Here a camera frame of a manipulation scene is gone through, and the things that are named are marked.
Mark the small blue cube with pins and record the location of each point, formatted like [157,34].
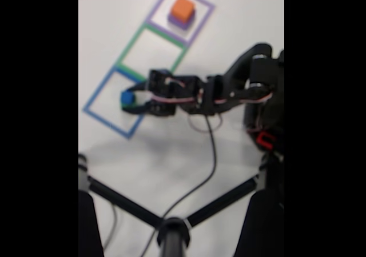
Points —
[127,97]

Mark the large purple cube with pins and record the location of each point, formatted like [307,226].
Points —
[178,24]

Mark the orange cube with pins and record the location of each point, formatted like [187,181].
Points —
[182,8]

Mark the red table clamp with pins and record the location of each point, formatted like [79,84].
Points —
[263,139]

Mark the black tripod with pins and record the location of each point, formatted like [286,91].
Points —
[173,240]

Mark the blue square frame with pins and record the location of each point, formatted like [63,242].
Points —
[100,89]

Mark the green square frame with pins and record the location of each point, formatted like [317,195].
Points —
[132,45]

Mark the purple square frame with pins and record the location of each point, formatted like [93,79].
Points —
[167,33]

